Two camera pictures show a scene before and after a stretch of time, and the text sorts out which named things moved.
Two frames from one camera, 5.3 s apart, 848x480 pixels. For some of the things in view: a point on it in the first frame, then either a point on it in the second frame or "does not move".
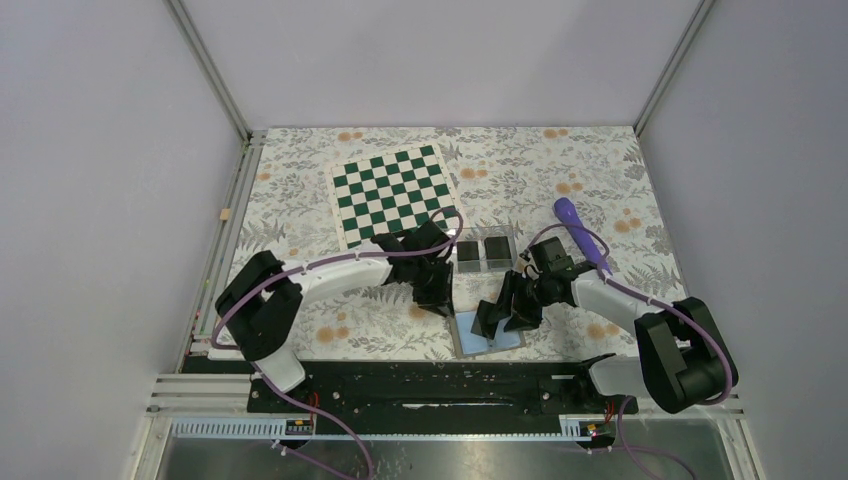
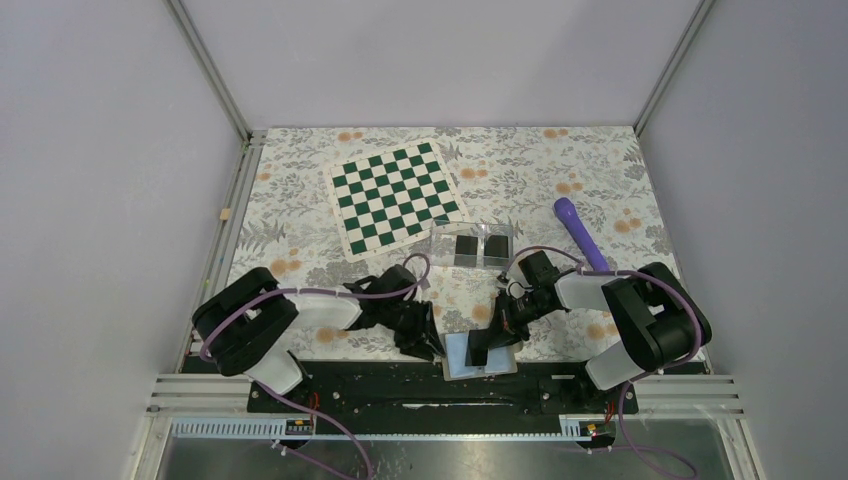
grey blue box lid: x=466 y=307 to x=501 y=360
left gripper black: x=441 y=298 to x=422 y=339
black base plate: x=452 y=390 does not move
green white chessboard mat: x=386 y=193 does not move
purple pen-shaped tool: x=568 y=211 does not move
